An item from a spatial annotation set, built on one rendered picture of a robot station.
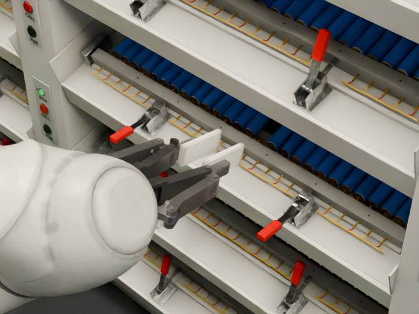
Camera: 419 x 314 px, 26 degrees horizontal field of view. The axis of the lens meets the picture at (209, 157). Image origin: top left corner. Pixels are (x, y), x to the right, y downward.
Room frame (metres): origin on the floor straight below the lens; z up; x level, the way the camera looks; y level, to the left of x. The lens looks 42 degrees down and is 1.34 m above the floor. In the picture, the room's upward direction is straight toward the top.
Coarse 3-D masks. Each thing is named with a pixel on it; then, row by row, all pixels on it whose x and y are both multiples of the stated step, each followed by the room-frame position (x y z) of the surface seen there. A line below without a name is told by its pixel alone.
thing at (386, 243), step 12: (108, 72) 1.09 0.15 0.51; (120, 84) 1.07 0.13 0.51; (144, 96) 1.04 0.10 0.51; (168, 108) 1.01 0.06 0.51; (180, 120) 0.99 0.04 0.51; (204, 132) 0.96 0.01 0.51; (264, 168) 0.88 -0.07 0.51; (300, 192) 0.84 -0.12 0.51; (324, 204) 0.82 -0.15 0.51; (336, 216) 0.80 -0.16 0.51; (360, 228) 0.77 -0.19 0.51; (396, 252) 0.74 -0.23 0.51
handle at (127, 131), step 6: (138, 120) 0.98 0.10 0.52; (144, 120) 0.98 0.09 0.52; (126, 126) 0.96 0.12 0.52; (132, 126) 0.96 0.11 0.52; (138, 126) 0.96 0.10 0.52; (120, 132) 0.95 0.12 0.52; (126, 132) 0.95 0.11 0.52; (132, 132) 0.95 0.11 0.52; (114, 138) 0.93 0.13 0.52; (120, 138) 0.94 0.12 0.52
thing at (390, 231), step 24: (120, 72) 1.07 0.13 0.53; (168, 96) 1.01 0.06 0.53; (168, 120) 0.98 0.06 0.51; (192, 120) 0.97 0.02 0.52; (216, 120) 0.96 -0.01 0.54; (288, 168) 0.86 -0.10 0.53; (336, 192) 0.82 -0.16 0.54; (360, 216) 0.78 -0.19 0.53; (384, 216) 0.77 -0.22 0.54; (384, 240) 0.75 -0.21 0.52
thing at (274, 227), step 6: (294, 204) 0.80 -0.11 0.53; (294, 210) 0.80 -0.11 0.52; (282, 216) 0.79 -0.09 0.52; (288, 216) 0.79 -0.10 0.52; (276, 222) 0.78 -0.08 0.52; (282, 222) 0.78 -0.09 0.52; (264, 228) 0.77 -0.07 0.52; (270, 228) 0.77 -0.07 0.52; (276, 228) 0.77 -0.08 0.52; (258, 234) 0.76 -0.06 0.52; (264, 234) 0.75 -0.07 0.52; (270, 234) 0.76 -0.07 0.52; (264, 240) 0.75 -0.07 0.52
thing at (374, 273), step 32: (96, 32) 1.15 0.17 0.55; (64, 64) 1.10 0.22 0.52; (96, 96) 1.06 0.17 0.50; (160, 128) 0.98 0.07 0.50; (224, 192) 0.87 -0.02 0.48; (256, 192) 0.85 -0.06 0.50; (288, 192) 0.85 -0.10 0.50; (288, 224) 0.80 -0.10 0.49; (320, 224) 0.79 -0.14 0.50; (320, 256) 0.76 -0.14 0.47; (352, 256) 0.74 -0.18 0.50; (384, 256) 0.74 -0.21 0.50; (384, 288) 0.69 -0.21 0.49
